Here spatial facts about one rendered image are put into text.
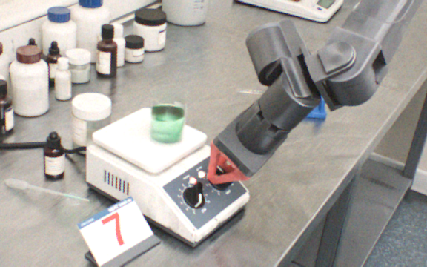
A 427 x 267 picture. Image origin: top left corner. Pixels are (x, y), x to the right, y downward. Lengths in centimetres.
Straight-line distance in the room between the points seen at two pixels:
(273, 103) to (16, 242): 37
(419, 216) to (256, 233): 151
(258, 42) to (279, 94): 8
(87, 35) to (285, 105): 62
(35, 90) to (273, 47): 46
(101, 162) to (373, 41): 40
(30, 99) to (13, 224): 28
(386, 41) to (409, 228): 157
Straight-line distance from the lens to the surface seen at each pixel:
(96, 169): 92
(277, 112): 77
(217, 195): 90
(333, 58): 74
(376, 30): 77
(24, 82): 110
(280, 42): 80
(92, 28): 129
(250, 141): 81
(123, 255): 85
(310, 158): 109
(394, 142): 244
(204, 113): 116
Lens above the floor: 132
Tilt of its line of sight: 29 degrees down
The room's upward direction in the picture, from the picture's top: 7 degrees clockwise
